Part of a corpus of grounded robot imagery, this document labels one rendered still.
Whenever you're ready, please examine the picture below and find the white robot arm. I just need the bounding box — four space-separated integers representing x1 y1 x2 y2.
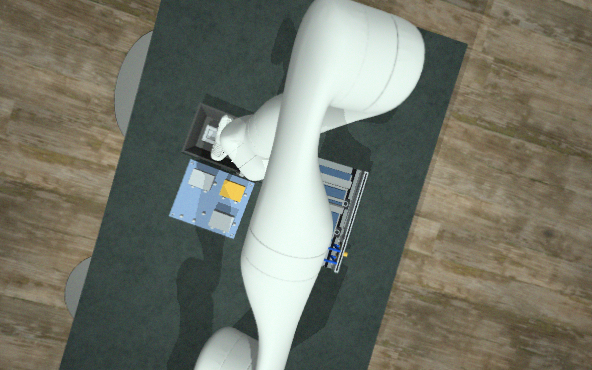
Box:
194 0 425 370

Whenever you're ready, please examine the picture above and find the yellow block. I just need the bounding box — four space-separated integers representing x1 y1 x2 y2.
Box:
219 179 246 202

